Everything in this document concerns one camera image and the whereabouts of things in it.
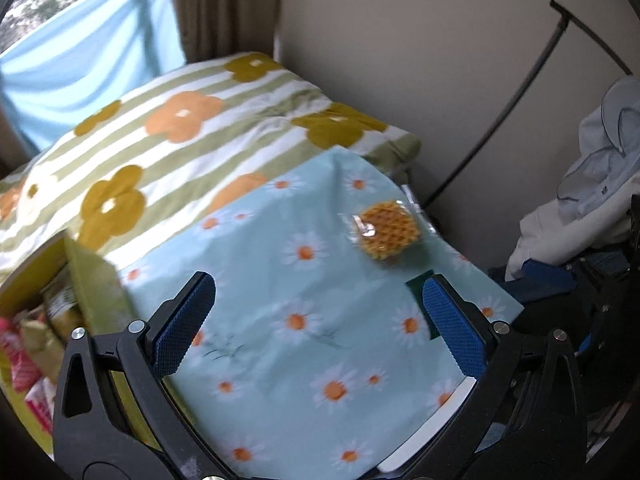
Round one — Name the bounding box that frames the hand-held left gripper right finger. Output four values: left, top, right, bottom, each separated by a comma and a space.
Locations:
421, 274, 590, 467

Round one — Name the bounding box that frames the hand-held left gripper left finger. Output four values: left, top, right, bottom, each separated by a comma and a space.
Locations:
52, 271, 217, 461

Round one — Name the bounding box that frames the yellow-green cardboard box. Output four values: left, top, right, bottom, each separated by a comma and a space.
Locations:
0, 231, 153, 443

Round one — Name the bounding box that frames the clear-wrapped waffle packet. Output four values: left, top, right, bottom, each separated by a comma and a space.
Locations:
340, 195, 432, 267

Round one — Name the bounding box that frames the pink snack packet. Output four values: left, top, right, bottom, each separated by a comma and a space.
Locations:
0, 316, 32, 394

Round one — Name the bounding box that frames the dark green flat packet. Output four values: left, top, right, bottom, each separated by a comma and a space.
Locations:
404, 270, 442, 345

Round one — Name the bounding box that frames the dark blue seat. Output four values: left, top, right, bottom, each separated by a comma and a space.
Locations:
486, 250, 632, 307

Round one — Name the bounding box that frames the light blue daisy sheet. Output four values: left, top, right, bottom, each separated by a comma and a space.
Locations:
119, 149, 525, 473

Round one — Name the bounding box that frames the gold green snack packet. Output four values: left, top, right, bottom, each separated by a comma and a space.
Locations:
42, 277, 87, 348

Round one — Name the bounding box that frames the beige snack packet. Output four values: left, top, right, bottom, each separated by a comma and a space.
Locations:
19, 319, 67, 387

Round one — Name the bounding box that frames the red and white snack packet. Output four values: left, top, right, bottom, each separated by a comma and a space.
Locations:
24, 379, 57, 437

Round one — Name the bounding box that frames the striped floral blanket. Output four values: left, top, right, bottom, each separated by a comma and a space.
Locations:
0, 51, 422, 283

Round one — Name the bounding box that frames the pale clothing pile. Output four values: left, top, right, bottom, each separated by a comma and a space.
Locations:
504, 76, 640, 282

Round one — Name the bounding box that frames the light blue hanging cloth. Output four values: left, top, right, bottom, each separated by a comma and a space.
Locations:
0, 0, 185, 155

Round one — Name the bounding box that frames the brown curtain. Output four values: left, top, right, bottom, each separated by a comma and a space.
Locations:
166, 0, 287, 67

